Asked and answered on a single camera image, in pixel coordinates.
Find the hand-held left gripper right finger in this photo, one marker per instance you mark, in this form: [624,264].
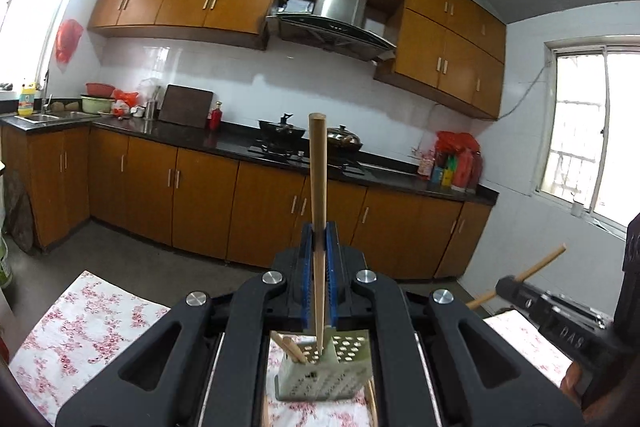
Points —
[331,277]

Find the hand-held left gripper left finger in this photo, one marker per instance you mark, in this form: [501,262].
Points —
[306,277]

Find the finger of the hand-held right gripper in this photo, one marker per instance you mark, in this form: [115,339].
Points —
[515,294]

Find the wooden chopstick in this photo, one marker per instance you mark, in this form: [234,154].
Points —
[318,207]
[266,412]
[296,351]
[373,404]
[540,264]
[287,346]

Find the green perforated chopstick holder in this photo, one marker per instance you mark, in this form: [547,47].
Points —
[340,372]

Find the person's right hand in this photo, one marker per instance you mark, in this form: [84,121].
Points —
[572,382]

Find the white cup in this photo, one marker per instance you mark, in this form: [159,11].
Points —
[577,210]

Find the black gas stove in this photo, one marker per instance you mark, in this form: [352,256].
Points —
[280,152]

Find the wooden base cabinets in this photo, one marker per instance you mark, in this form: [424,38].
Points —
[200,192]

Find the cluster of condiment bottles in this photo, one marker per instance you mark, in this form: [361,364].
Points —
[452,172]

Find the wok with glass lid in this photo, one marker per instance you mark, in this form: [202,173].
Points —
[345,139]

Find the black wok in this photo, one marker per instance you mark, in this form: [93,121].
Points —
[280,132]

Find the black kitchen countertop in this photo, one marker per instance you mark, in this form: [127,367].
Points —
[230,139]

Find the barred white framed window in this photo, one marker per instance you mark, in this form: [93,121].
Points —
[585,132]

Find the red bottle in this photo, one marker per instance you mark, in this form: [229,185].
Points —
[215,118]

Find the dark cutting board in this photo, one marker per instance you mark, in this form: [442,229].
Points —
[185,107]

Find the pink floral tablecloth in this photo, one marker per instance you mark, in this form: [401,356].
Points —
[90,337]

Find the metal cup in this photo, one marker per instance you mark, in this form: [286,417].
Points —
[150,111]

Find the clear plastic bag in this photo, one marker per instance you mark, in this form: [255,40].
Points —
[149,87]

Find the red and white plastic bag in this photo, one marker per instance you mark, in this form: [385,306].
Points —
[124,103]

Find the steel range hood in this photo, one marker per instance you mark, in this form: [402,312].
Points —
[340,7]

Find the green basin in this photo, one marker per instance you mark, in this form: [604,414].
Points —
[96,105]

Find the red basin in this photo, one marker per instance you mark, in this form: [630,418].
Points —
[100,89]

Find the grey sack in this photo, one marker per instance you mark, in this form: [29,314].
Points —
[20,222]

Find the steel sink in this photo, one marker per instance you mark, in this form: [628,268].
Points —
[50,117]

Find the steel faucet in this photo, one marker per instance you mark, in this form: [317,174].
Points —
[46,99]

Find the yellow detergent bottle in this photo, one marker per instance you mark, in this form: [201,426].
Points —
[27,102]

